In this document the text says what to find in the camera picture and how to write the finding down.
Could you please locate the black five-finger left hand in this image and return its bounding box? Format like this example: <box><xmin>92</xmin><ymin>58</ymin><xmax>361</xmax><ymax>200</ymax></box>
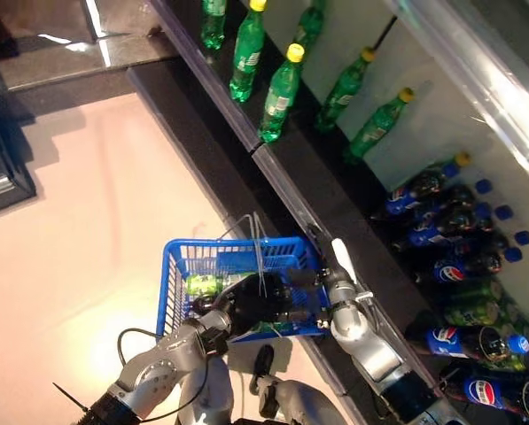
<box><xmin>219</xmin><ymin>272</ymin><xmax>297</xmax><ymax>336</ymax></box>

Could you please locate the black five-finger right hand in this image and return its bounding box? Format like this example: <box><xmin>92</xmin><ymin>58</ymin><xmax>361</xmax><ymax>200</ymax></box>
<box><xmin>285</xmin><ymin>225</ymin><xmax>336</xmax><ymax>293</ymax></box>

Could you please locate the metal wire basket handle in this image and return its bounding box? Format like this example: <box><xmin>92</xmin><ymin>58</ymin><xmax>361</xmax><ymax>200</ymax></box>
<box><xmin>251</xmin><ymin>212</ymin><xmax>272</xmax><ymax>298</ymax></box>
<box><xmin>216</xmin><ymin>214</ymin><xmax>269</xmax><ymax>298</ymax></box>

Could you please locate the blue plastic shopping basket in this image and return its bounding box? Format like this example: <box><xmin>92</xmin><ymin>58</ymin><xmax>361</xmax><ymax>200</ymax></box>
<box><xmin>156</xmin><ymin>236</ymin><xmax>331</xmax><ymax>344</ymax></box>

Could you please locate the green bottle in basket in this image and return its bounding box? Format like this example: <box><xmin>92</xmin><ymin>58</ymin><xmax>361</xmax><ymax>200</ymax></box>
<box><xmin>186</xmin><ymin>273</ymin><xmax>224</xmax><ymax>297</ymax></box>

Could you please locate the silver right robot leg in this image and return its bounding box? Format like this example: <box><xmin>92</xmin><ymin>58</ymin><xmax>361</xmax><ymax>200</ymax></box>
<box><xmin>249</xmin><ymin>344</ymin><xmax>349</xmax><ymax>425</ymax></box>

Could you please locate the silver robot leg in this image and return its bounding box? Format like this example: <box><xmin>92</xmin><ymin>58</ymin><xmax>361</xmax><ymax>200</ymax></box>
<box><xmin>249</xmin><ymin>344</ymin><xmax>349</xmax><ymax>425</ymax></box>
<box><xmin>177</xmin><ymin>353</ymin><xmax>235</xmax><ymax>425</ymax></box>

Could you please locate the silver left robot leg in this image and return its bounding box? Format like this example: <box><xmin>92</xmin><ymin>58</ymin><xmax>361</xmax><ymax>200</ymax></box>
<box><xmin>177</xmin><ymin>353</ymin><xmax>235</xmax><ymax>425</ymax></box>

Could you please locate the dark cola bottle blue label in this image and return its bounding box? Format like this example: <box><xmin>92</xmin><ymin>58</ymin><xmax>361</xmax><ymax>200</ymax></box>
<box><xmin>408</xmin><ymin>203</ymin><xmax>491</xmax><ymax>249</ymax></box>
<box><xmin>471</xmin><ymin>205</ymin><xmax>513</xmax><ymax>236</ymax></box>
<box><xmin>440</xmin><ymin>369</ymin><xmax>529</xmax><ymax>420</ymax></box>
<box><xmin>384</xmin><ymin>163</ymin><xmax>460</xmax><ymax>218</ymax></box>
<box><xmin>432</xmin><ymin>246</ymin><xmax>525</xmax><ymax>285</ymax></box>
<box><xmin>423</xmin><ymin>179</ymin><xmax>491</xmax><ymax>218</ymax></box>
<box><xmin>424</xmin><ymin>325</ymin><xmax>529</xmax><ymax>362</ymax></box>

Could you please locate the dark glossy cabinet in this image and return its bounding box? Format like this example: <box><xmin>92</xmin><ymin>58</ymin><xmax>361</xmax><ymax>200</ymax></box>
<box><xmin>0</xmin><ymin>127</ymin><xmax>38</xmax><ymax>218</ymax></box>

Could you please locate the dark glossy floor ledge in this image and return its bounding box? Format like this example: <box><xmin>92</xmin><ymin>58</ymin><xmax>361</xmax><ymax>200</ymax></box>
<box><xmin>0</xmin><ymin>26</ymin><xmax>179</xmax><ymax>97</ymax></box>

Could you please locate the chrome vertical pole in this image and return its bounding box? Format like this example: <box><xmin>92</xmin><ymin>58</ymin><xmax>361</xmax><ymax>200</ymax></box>
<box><xmin>84</xmin><ymin>0</ymin><xmax>113</xmax><ymax>67</ymax></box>

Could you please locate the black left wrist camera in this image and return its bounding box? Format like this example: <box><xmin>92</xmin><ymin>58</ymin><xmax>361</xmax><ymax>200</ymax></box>
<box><xmin>199</xmin><ymin>325</ymin><xmax>229</xmax><ymax>358</ymax></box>

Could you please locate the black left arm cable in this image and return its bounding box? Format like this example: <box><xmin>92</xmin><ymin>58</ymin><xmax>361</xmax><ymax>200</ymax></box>
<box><xmin>116</xmin><ymin>327</ymin><xmax>212</xmax><ymax>424</ymax></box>

